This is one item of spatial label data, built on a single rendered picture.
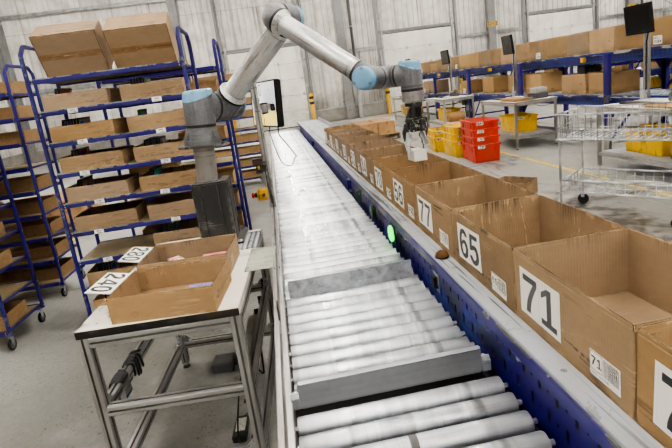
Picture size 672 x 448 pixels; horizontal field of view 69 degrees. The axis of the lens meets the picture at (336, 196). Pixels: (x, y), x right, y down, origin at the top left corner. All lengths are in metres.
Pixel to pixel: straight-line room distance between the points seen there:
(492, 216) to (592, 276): 0.40
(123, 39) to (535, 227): 2.74
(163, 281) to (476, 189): 1.32
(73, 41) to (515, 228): 2.89
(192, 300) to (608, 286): 1.29
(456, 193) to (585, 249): 0.78
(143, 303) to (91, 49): 2.11
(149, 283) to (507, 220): 1.41
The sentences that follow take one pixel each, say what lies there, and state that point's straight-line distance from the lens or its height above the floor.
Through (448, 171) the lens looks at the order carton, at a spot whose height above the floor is 1.00.
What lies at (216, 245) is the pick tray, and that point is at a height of 0.80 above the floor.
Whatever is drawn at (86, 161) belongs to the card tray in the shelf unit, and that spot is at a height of 1.20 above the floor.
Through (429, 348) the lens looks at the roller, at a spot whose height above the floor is 0.75.
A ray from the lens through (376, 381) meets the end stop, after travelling 1.30.
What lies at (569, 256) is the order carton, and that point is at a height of 1.00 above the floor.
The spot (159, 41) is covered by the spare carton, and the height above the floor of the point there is 1.88.
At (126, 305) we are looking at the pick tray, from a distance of 1.91.
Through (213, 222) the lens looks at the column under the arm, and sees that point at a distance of 2.57.
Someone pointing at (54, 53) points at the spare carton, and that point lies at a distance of 3.68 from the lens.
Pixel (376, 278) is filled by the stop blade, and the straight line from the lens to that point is 1.83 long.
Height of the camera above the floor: 1.47
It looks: 13 degrees down
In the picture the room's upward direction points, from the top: 8 degrees counter-clockwise
